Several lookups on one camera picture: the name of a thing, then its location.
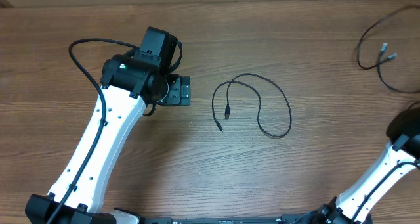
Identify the black USB cable bundle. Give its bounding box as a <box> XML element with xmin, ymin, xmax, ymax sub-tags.
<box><xmin>356</xmin><ymin>4</ymin><xmax>420</xmax><ymax>95</ymax></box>

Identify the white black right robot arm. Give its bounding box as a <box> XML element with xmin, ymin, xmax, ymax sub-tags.
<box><xmin>310</xmin><ymin>107</ymin><xmax>419</xmax><ymax>224</ymax></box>

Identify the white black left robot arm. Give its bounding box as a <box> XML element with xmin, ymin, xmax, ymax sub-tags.
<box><xmin>25</xmin><ymin>27</ymin><xmax>191</xmax><ymax>224</ymax></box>

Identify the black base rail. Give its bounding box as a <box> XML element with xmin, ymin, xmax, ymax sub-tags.
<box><xmin>144</xmin><ymin>213</ymin><xmax>373</xmax><ymax>224</ymax></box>

